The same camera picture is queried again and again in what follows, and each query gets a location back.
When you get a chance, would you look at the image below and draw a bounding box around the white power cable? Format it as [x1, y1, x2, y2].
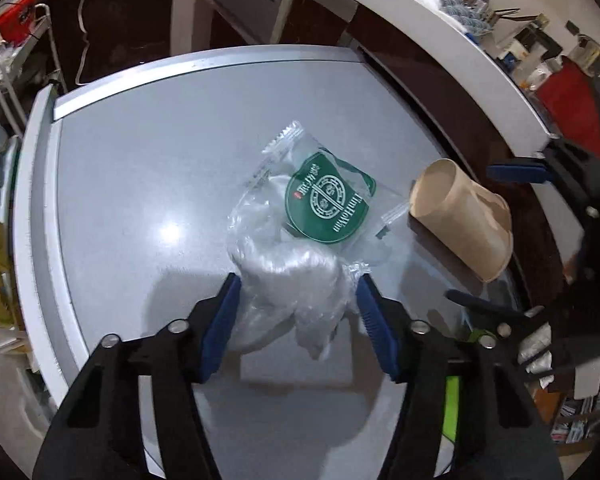
[60, 0, 92, 87]

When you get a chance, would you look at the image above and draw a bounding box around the blue patterned bowl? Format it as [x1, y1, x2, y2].
[439, 0, 492, 37]

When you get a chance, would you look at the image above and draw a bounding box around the white kitchen countertop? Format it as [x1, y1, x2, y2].
[275, 0, 562, 157]

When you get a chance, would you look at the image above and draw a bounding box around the row of books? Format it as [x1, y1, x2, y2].
[550, 355, 600, 447]

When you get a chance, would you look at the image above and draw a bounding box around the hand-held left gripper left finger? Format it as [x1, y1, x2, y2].
[32, 272, 243, 480]

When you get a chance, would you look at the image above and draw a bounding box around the clear plastic bag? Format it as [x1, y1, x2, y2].
[227, 170, 372, 361]

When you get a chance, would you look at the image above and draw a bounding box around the white wire rack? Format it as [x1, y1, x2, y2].
[0, 4, 67, 133]

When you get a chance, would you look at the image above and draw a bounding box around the clear wrapper with green label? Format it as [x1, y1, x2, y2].
[247, 120, 412, 261]

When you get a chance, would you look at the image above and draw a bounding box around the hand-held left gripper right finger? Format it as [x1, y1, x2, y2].
[356, 275, 563, 480]

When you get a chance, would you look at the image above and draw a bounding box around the red box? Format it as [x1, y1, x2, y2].
[0, 0, 37, 43]

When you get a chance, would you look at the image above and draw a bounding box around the brown paper cup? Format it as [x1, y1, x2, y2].
[409, 158, 514, 283]

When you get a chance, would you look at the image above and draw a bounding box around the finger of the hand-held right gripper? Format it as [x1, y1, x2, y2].
[486, 157, 588, 211]
[445, 289, 546, 333]

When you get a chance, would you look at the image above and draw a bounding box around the bright green object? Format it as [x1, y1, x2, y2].
[442, 327, 497, 442]

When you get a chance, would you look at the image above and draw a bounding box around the white crumpled tissue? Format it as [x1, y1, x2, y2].
[517, 322, 555, 387]

